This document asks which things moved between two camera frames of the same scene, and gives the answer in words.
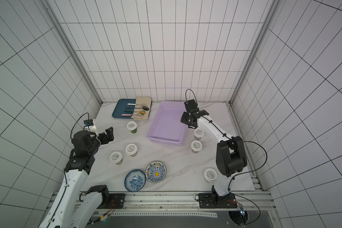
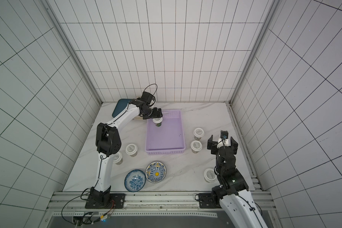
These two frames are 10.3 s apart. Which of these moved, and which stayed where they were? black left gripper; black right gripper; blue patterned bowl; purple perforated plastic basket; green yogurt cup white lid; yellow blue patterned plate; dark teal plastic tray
Moved: black left gripper; black right gripper; purple perforated plastic basket; green yogurt cup white lid
Stayed: blue patterned bowl; yellow blue patterned plate; dark teal plastic tray
